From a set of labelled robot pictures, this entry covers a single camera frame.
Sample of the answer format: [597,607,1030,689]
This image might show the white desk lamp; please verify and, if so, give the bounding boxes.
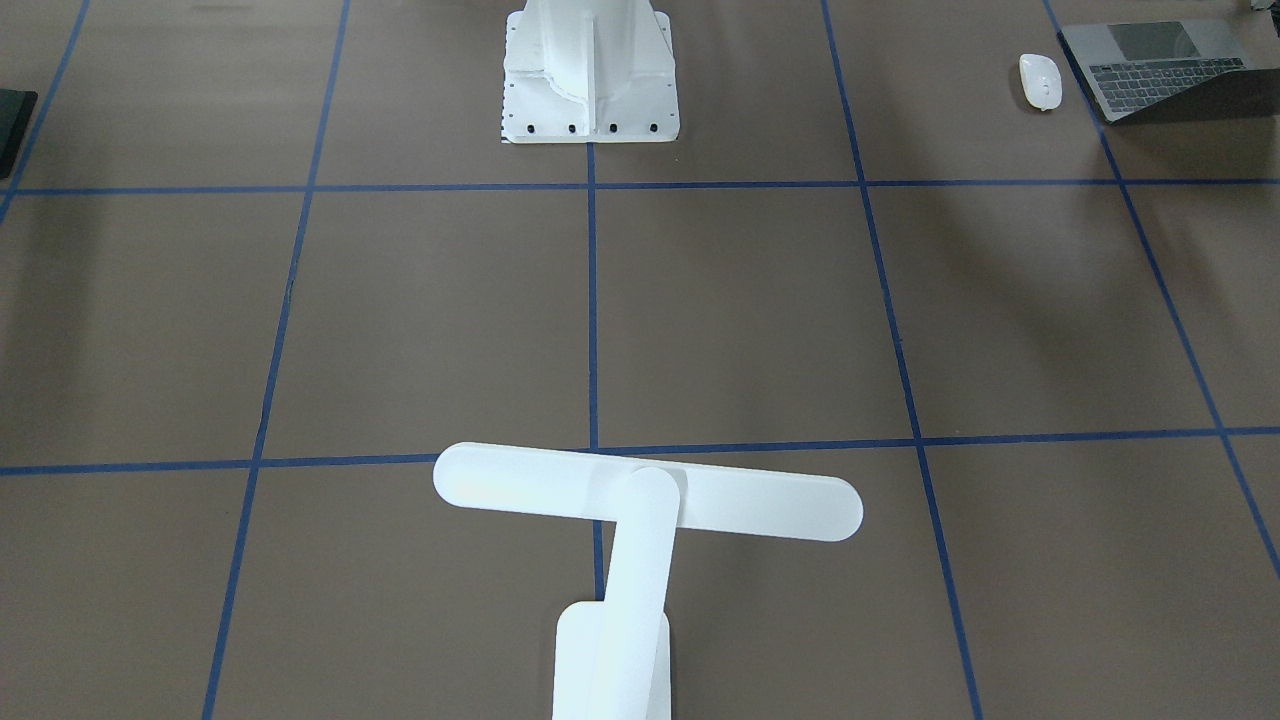
[433,442,864,719]

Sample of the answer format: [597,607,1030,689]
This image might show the white computer mouse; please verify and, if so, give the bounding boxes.
[1018,53,1062,111]

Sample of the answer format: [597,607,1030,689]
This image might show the grey laptop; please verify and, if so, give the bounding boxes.
[1059,19,1279,126]

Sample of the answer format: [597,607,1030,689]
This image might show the black mouse pad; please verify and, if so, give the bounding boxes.
[1,88,38,181]

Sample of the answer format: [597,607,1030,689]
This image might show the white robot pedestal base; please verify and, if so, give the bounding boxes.
[500,1,681,143]

